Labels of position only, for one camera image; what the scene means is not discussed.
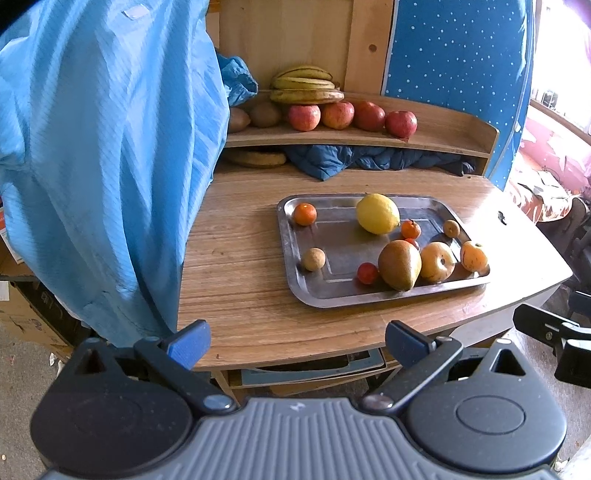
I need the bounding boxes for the crumpled blue cloth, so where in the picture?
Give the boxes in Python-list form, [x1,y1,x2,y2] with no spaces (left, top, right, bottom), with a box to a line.
[216,53,259,109]

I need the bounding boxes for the cream striped pepino melon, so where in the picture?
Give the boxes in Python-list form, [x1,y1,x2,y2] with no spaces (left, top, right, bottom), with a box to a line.
[419,242,456,284]

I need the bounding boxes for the dark blue cloth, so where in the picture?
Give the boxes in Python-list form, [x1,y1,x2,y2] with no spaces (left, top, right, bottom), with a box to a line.
[283,144,476,182]

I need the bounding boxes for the small tan longan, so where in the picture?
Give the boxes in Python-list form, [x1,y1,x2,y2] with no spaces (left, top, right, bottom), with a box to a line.
[302,247,327,272]

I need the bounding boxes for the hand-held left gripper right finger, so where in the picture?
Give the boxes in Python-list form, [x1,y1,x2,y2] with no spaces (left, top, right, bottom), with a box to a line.
[359,320,543,415]

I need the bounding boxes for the grey keyboard drawer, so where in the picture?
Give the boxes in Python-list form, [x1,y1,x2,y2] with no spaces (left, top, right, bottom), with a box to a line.
[228,348,402,398]

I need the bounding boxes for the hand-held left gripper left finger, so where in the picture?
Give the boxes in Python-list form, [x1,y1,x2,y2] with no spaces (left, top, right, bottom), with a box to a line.
[58,319,237,415]

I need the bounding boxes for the metal tray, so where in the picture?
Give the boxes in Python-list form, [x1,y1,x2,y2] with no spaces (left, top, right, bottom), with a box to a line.
[277,194,491,309]

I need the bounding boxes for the orange persimmon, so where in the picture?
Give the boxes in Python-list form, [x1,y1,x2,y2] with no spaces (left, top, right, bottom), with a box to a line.
[460,240,489,272]

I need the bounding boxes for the cardboard box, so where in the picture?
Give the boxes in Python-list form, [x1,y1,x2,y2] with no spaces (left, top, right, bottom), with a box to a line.
[0,194,88,349]

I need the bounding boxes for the wooden desk shelf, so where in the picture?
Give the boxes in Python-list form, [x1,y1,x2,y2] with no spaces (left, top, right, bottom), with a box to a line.
[217,90,501,177]

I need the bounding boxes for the yellow lemon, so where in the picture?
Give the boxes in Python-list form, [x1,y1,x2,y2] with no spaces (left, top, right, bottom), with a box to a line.
[355,193,402,234]

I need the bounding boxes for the bunch of yellow bananas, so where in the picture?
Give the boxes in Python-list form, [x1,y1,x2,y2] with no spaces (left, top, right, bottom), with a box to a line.
[269,65,345,105]

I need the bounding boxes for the wooden board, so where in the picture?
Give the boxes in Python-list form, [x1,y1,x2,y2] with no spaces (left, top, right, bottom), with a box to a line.
[205,0,398,97]

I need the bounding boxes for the flat tan round disc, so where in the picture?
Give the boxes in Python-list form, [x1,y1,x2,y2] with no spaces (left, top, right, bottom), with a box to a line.
[222,148,288,168]

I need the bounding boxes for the light blue coat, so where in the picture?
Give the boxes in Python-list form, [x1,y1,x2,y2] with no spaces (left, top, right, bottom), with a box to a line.
[0,0,232,347]

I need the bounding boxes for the pale red apple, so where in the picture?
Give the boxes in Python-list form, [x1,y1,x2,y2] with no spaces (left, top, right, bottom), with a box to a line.
[321,102,356,130]
[287,104,321,132]

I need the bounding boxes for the yellow-green mango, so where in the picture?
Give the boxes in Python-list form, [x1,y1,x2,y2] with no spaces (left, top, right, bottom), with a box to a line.
[378,240,423,292]

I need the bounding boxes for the dark red apple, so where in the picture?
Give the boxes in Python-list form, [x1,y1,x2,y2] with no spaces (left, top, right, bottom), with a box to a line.
[353,100,387,132]
[385,110,419,138]

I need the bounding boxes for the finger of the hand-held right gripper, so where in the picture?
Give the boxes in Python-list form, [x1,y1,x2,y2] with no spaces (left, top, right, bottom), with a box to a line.
[513,303,585,344]

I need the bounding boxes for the pink bedding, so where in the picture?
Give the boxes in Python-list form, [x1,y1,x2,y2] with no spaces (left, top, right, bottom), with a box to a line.
[505,104,591,224]

